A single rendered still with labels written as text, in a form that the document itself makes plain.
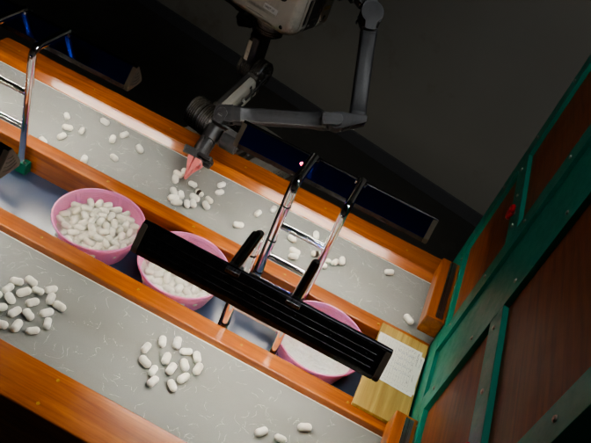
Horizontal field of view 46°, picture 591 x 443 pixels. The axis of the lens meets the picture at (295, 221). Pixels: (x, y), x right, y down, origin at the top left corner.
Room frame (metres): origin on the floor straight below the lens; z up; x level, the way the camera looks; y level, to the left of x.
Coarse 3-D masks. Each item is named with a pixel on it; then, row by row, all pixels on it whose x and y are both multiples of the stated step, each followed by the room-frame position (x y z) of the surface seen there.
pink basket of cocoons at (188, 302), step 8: (176, 232) 1.53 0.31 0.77; (184, 232) 1.54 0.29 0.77; (192, 240) 1.54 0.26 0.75; (200, 240) 1.55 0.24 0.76; (208, 248) 1.54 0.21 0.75; (216, 248) 1.54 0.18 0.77; (224, 256) 1.52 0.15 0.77; (144, 280) 1.33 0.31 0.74; (152, 288) 1.31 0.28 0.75; (168, 296) 1.30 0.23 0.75; (176, 296) 1.29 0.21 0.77; (208, 296) 1.34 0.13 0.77; (184, 304) 1.32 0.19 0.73; (192, 304) 1.33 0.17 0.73; (200, 304) 1.35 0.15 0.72
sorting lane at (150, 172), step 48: (0, 96) 1.83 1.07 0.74; (48, 96) 1.94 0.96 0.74; (96, 144) 1.80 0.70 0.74; (144, 144) 1.91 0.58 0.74; (144, 192) 1.67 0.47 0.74; (240, 192) 1.87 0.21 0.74; (240, 240) 1.65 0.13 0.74; (288, 240) 1.74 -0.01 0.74; (336, 240) 1.85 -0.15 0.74; (336, 288) 1.62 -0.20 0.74; (384, 288) 1.72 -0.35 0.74
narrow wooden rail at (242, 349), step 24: (0, 216) 1.31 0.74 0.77; (24, 240) 1.27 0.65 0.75; (48, 240) 1.30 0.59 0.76; (72, 264) 1.26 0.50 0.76; (96, 264) 1.29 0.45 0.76; (120, 288) 1.24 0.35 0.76; (144, 288) 1.28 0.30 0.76; (168, 312) 1.24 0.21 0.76; (192, 312) 1.27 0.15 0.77; (216, 336) 1.23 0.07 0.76; (264, 360) 1.22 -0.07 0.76; (288, 384) 1.19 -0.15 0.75; (312, 384) 1.21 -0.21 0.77; (336, 408) 1.18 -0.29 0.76
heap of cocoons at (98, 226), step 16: (80, 208) 1.49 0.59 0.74; (96, 208) 1.51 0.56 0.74; (112, 208) 1.54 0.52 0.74; (64, 224) 1.40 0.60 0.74; (80, 224) 1.43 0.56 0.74; (96, 224) 1.46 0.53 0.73; (112, 224) 1.48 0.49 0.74; (128, 224) 1.51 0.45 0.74; (80, 240) 1.38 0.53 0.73; (96, 240) 1.40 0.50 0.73; (112, 240) 1.42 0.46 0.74; (128, 240) 1.45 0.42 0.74
